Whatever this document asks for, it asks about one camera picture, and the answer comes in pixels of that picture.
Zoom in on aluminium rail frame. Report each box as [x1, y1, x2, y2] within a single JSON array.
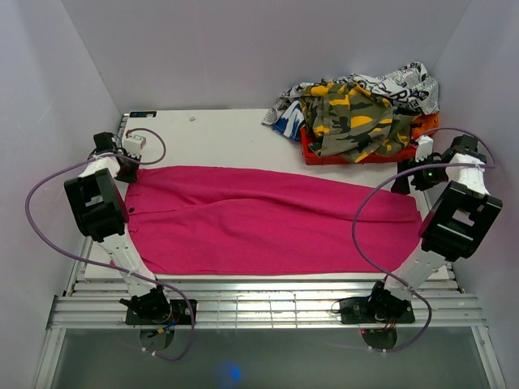
[[35, 109, 506, 388]]

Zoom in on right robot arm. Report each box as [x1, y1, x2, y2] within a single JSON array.
[[366, 135, 503, 322]]

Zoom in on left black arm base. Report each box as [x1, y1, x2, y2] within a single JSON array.
[[124, 299, 198, 326]]

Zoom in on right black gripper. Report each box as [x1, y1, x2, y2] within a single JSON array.
[[390, 152, 449, 195]]

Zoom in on red plastic bin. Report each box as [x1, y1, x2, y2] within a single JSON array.
[[300, 126, 416, 165]]

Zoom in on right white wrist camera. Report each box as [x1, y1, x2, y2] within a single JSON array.
[[414, 135, 434, 162]]

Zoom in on black white print trousers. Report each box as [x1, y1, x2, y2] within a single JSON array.
[[261, 62, 440, 126]]

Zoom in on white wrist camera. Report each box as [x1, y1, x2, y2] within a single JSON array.
[[122, 133, 146, 159], [414, 135, 434, 162]]

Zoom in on orange garment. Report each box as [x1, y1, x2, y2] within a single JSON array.
[[410, 113, 439, 139]]

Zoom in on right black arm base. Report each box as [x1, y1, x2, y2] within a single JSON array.
[[339, 297, 415, 324]]

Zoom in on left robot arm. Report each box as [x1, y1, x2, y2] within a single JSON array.
[[64, 131, 172, 324]]

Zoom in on dark label sticker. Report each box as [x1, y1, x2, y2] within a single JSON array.
[[129, 111, 157, 118]]

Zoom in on pink trousers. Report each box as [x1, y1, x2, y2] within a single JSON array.
[[124, 166, 422, 276]]

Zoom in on blue white garment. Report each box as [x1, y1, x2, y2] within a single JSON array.
[[272, 100, 304, 142]]

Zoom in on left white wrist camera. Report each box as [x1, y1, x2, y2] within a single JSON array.
[[122, 133, 146, 159]]

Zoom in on camouflage trousers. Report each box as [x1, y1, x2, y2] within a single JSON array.
[[299, 83, 419, 164]]

